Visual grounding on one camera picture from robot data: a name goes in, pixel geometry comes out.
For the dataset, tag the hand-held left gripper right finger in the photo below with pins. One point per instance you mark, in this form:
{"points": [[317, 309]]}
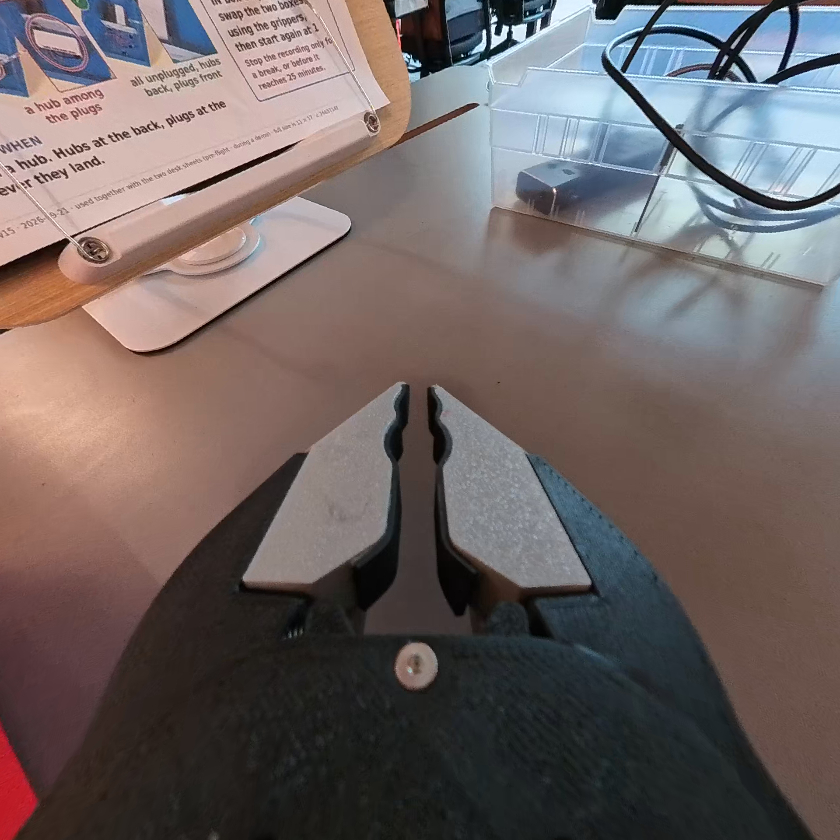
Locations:
{"points": [[505, 512]]}

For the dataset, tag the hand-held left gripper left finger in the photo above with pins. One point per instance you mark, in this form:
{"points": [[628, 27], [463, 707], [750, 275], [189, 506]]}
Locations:
{"points": [[328, 512]]}

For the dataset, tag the clear plastic bin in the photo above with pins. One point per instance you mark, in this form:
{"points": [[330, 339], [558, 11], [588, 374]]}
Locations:
{"points": [[590, 98]]}

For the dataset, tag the dark grey usb hub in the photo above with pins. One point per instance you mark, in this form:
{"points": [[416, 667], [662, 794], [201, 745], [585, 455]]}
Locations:
{"points": [[558, 187]]}

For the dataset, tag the red plastic bin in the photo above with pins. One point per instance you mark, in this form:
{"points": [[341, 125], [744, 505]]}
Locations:
{"points": [[13, 781]]}

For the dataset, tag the printed instruction sheet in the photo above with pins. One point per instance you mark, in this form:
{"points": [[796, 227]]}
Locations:
{"points": [[164, 131]]}

